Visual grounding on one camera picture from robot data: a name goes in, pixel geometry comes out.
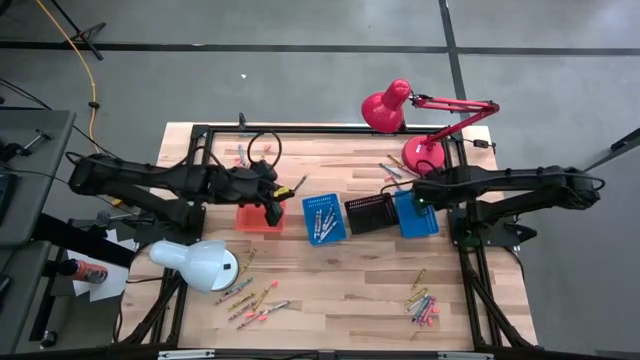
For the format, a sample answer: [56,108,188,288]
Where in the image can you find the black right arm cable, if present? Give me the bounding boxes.
[379,158,444,196]

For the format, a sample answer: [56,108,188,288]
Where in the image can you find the brown crayon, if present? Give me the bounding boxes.
[387,153,420,177]

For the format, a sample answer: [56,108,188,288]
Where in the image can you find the grey bench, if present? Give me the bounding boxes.
[0,239,54,354]

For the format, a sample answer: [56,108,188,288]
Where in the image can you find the blue plastic basket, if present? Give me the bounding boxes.
[393,189,441,239]
[301,192,348,247]

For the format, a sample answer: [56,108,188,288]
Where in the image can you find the black tripod stand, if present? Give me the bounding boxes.
[49,0,108,62]

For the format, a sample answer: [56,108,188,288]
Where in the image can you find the black plastic basket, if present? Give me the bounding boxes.
[343,192,401,236]

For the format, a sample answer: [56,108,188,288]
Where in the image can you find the yellow extension cable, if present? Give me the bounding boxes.
[34,0,124,207]

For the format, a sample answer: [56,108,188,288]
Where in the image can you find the silver metal bracket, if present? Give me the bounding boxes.
[438,351,495,360]
[158,349,216,360]

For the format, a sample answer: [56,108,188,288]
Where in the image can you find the black metal beam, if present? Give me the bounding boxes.
[33,212,137,270]

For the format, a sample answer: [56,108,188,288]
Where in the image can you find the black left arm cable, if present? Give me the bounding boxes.
[64,130,284,201]

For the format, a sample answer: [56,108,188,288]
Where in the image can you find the black metal table frame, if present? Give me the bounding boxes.
[117,112,539,351]

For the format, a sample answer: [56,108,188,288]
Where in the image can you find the black clamp tool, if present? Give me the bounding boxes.
[0,128,52,162]

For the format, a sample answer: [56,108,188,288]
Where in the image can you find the orange spray can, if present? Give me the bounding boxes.
[58,258,110,285]

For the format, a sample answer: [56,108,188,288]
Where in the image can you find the white desk lamp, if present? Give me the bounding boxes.
[148,238,240,294]

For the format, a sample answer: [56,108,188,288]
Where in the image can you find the white paper sheets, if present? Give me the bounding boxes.
[66,227,140,303]

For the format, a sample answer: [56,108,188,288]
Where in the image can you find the red desk lamp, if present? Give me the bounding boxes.
[360,78,501,176]

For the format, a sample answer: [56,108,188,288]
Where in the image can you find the orange plastic basket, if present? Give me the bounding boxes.
[234,199,288,234]

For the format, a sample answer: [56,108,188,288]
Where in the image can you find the pink crayon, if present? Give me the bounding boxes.
[415,299,434,325]

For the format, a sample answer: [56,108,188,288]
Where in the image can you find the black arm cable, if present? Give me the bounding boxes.
[64,130,284,201]
[379,158,444,196]

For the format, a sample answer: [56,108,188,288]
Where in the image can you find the blue-green crayon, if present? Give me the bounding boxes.
[227,277,254,297]

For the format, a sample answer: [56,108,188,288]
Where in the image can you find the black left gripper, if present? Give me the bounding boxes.
[232,167,300,207]

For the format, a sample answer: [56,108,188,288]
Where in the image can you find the grey side table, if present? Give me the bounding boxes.
[0,109,77,246]

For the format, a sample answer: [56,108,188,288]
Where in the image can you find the black metal pole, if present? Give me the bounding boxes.
[569,127,640,182]

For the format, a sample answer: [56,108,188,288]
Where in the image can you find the black floor cable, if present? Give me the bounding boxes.
[0,77,129,166]

